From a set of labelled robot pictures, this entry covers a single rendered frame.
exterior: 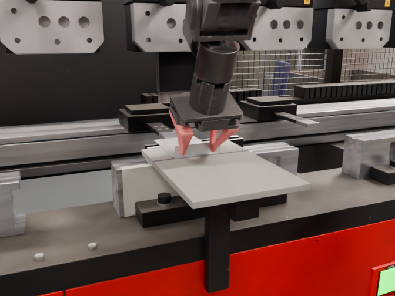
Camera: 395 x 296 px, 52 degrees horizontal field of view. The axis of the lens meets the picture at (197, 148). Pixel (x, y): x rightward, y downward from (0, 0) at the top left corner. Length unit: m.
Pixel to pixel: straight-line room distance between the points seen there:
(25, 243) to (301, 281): 0.52
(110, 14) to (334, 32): 0.65
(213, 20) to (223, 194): 0.22
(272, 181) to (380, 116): 0.86
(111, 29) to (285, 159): 0.65
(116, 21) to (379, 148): 0.79
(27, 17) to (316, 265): 0.68
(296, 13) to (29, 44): 0.48
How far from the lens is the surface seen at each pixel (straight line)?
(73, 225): 0.76
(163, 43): 0.70
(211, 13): 0.52
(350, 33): 0.90
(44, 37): 0.67
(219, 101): 0.60
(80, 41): 0.68
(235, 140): 0.82
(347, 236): 0.88
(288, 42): 0.81
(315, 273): 0.87
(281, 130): 1.17
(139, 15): 0.69
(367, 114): 1.37
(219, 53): 0.55
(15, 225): 0.77
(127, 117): 0.94
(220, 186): 0.56
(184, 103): 0.62
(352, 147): 1.02
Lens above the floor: 1.20
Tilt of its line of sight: 16 degrees down
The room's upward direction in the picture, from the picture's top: straight up
